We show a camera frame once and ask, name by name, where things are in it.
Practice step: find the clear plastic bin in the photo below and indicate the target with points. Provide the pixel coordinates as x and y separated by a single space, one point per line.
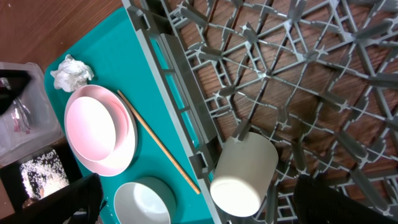
30 123

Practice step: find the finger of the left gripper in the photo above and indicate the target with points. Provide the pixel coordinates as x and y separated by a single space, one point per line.
13 84

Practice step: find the black tray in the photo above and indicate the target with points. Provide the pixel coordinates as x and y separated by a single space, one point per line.
12 177

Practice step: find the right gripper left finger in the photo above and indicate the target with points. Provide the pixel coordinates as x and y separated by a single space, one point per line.
79 202

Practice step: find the crumpled white napkin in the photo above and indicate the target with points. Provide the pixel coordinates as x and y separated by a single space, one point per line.
71 74

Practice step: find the left wooden chopstick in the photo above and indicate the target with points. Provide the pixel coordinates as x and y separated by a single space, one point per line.
161 145

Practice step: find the rice and food scraps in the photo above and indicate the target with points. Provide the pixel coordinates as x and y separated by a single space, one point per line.
43 175

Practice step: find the pink plate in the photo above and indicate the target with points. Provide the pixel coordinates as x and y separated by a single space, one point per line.
120 159

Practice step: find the red snack wrapper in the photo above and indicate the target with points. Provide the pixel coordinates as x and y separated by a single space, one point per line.
20 115

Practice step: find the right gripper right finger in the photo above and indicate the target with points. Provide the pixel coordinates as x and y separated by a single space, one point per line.
317 203

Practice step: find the grey bowl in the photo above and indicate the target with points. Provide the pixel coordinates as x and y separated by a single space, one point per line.
147 200

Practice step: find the grey dishwasher rack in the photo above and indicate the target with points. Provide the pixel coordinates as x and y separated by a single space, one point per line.
316 78

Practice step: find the pink bowl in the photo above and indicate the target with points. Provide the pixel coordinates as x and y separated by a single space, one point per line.
96 127

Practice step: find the white cup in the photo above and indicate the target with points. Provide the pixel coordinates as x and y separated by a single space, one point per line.
243 174

